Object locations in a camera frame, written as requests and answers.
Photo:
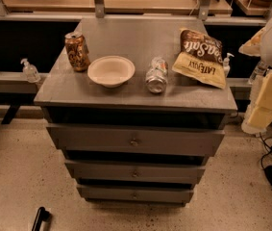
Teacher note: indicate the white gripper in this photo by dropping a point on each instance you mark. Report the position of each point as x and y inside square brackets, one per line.
[260, 119]

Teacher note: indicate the grey drawer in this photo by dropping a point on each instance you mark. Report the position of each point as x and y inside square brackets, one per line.
[145, 140]
[135, 194]
[136, 172]

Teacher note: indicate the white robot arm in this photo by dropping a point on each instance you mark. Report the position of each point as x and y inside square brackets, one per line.
[260, 45]

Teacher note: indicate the grey drawer cabinet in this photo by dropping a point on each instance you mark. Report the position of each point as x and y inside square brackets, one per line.
[68, 97]

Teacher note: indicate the grey top drawer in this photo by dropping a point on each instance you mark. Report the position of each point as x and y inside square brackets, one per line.
[145, 140]

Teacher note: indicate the grey bottom drawer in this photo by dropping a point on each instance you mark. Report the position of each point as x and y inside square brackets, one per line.
[135, 194]

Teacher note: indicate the clear water bottle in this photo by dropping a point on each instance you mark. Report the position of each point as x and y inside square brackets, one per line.
[259, 70]

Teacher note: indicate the white pump bottle right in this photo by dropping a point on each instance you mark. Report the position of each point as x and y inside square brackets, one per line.
[226, 64]

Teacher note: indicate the brown yellow chip bag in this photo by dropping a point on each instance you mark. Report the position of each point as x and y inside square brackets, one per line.
[200, 58]

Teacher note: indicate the white paper bowl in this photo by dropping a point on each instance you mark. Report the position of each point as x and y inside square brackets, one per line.
[111, 71]

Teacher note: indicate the orange soda can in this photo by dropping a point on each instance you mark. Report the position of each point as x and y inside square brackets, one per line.
[77, 51]

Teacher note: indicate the clear sanitizer pump bottle left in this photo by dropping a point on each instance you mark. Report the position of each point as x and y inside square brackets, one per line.
[30, 71]

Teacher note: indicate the black object on floor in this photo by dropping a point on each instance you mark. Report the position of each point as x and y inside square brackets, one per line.
[41, 216]

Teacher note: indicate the wooden shelf rack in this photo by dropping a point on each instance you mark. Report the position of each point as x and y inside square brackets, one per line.
[209, 11]

